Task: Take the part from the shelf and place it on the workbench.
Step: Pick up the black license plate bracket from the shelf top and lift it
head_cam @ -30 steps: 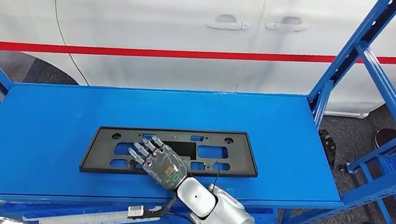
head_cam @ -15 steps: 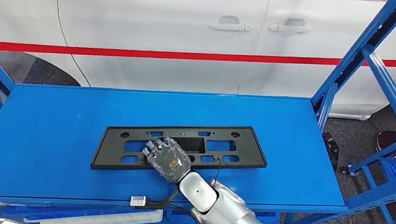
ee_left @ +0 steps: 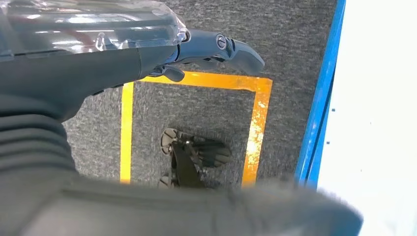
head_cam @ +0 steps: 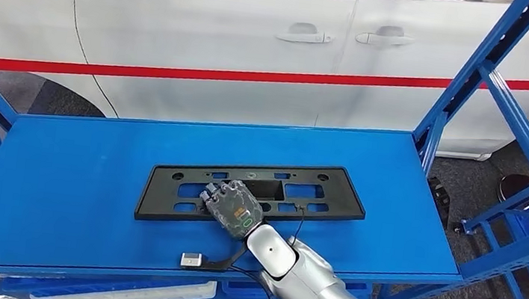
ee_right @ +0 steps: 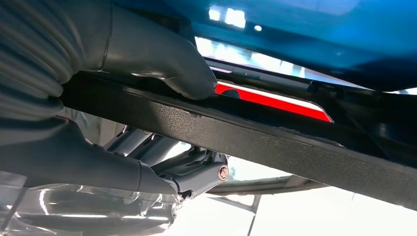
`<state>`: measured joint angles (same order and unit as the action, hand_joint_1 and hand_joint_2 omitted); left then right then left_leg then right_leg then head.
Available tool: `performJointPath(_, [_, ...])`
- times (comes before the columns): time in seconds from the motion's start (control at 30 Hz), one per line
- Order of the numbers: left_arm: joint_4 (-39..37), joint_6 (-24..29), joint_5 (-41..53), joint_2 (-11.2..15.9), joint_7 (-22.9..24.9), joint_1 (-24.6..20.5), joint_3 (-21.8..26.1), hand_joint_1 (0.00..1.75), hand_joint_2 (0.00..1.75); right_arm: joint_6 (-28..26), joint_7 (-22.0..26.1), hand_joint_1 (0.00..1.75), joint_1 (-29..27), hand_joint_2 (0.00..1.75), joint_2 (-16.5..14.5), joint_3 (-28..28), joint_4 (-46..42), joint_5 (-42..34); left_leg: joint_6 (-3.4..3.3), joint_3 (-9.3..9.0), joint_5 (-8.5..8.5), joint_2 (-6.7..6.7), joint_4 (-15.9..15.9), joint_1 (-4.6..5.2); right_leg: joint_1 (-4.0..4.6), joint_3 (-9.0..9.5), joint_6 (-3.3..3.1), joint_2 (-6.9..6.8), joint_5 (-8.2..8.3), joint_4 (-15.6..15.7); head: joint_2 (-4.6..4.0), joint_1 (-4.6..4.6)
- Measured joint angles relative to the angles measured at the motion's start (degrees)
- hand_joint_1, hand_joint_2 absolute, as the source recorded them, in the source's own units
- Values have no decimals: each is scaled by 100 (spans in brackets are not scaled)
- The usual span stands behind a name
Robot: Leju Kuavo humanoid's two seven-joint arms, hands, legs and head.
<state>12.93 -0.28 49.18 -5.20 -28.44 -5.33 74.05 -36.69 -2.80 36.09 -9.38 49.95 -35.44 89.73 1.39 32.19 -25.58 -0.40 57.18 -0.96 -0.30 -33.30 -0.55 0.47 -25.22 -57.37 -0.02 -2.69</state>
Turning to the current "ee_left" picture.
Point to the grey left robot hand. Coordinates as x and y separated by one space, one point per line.
81 68

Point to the black robot foot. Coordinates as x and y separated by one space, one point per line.
189 163

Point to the blue metal shelf rack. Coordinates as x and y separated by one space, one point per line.
321 97

